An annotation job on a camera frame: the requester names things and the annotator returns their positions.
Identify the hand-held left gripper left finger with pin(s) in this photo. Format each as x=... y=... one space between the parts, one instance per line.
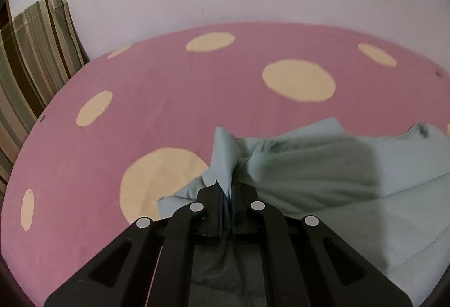
x=211 y=212

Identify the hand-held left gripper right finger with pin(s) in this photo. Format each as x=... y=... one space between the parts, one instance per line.
x=246 y=215

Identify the light blue puffer jacket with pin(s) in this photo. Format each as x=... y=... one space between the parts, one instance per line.
x=316 y=169

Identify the pink dotted bed sheet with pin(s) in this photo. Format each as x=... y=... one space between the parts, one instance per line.
x=158 y=89

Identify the striped cushion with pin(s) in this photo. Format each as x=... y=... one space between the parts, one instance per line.
x=31 y=57

